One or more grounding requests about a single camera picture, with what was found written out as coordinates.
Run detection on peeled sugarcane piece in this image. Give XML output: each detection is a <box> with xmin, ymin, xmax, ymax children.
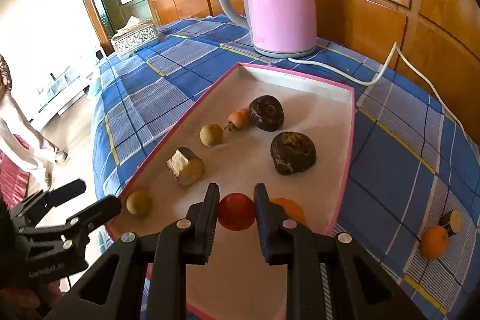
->
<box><xmin>166</xmin><ymin>146</ymin><xmax>205</xmax><ymax>187</ymax></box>

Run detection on dark-skinned sugarcane piece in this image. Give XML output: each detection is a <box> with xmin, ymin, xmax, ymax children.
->
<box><xmin>439</xmin><ymin>209</ymin><xmax>463</xmax><ymax>236</ymax></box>

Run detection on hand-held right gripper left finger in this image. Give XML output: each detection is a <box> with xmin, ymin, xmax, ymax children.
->
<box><xmin>64</xmin><ymin>183</ymin><xmax>221</xmax><ymax>320</ymax></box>

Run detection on large orange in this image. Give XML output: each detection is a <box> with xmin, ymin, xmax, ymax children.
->
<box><xmin>421</xmin><ymin>225</ymin><xmax>449</xmax><ymax>261</ymax></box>

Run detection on dark brown fruit tan marks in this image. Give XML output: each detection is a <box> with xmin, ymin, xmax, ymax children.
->
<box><xmin>270</xmin><ymin>131</ymin><xmax>317</xmax><ymax>176</ymax></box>

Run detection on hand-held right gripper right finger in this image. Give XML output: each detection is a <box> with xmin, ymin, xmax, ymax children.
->
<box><xmin>253</xmin><ymin>183</ymin><xmax>424</xmax><ymax>320</ymax></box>

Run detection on dark brown round fruit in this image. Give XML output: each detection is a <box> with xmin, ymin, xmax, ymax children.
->
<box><xmin>248</xmin><ymin>95</ymin><xmax>285</xmax><ymax>132</ymax></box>

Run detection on pink-rimmed white box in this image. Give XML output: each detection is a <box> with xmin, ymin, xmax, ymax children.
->
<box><xmin>103</xmin><ymin>62</ymin><xmax>356</xmax><ymax>320</ymax></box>

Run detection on round tan fruit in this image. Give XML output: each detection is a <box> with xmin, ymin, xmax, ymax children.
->
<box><xmin>199</xmin><ymin>124</ymin><xmax>224</xmax><ymax>147</ymax></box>
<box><xmin>126</xmin><ymin>190</ymin><xmax>153</xmax><ymax>217</ymax></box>

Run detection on ornate tissue box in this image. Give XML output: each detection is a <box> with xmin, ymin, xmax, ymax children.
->
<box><xmin>111</xmin><ymin>16</ymin><xmax>160</xmax><ymax>60</ymax></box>

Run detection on red patterned cloth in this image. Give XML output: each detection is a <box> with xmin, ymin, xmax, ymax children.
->
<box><xmin>0</xmin><ymin>149</ymin><xmax>24</xmax><ymax>201</ymax></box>

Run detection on person's left hand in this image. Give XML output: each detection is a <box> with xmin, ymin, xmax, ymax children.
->
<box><xmin>0</xmin><ymin>286</ymin><xmax>41</xmax><ymax>320</ymax></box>

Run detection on small orange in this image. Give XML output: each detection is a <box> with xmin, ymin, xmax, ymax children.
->
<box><xmin>268</xmin><ymin>197</ymin><xmax>306</xmax><ymax>227</ymax></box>

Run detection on blue plaid bedsheet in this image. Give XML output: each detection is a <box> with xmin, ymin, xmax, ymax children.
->
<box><xmin>91</xmin><ymin>14</ymin><xmax>480</xmax><ymax>320</ymax></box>

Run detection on small orange-red fruit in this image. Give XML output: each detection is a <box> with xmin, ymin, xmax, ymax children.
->
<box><xmin>224</xmin><ymin>108</ymin><xmax>250</xmax><ymax>131</ymax></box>

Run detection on red tomato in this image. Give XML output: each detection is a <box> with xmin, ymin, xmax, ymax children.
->
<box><xmin>217</xmin><ymin>193</ymin><xmax>256</xmax><ymax>231</ymax></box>

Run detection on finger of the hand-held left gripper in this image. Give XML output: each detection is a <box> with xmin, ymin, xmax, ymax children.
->
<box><xmin>10</xmin><ymin>179</ymin><xmax>87</xmax><ymax>228</ymax></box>
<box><xmin>62</xmin><ymin>195</ymin><xmax>123</xmax><ymax>236</ymax></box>

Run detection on white power cable with plug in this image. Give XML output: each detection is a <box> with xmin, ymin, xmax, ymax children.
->
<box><xmin>288</xmin><ymin>41</ymin><xmax>480</xmax><ymax>152</ymax></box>

